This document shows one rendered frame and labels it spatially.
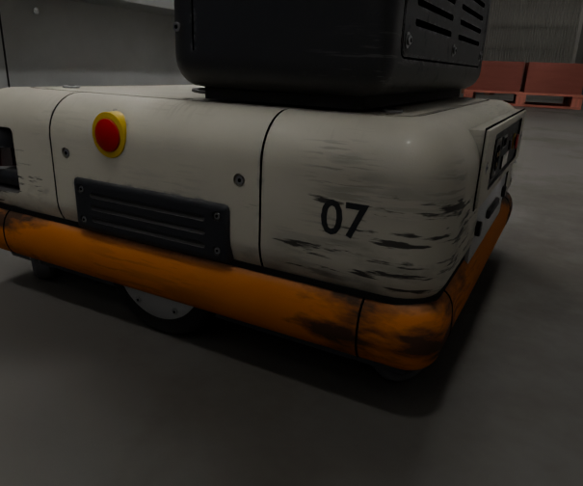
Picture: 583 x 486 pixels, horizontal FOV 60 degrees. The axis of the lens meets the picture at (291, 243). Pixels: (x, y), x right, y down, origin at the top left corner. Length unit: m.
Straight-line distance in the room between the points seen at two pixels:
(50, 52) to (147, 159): 1.55
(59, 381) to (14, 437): 0.09
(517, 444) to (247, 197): 0.34
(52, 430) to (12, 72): 1.61
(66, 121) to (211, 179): 0.22
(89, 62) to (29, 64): 0.26
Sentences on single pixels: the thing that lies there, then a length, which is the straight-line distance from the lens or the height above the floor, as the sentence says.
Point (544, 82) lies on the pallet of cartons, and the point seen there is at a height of 0.27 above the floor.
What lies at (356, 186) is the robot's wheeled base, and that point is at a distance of 0.45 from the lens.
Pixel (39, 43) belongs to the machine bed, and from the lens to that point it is 2.09.
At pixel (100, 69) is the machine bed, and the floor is 0.28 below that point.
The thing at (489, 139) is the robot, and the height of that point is 0.26.
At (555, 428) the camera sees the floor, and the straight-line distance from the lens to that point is 0.58.
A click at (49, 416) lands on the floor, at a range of 0.56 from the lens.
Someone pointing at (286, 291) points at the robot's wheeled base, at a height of 0.11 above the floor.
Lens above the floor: 0.32
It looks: 19 degrees down
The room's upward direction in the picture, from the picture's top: 2 degrees clockwise
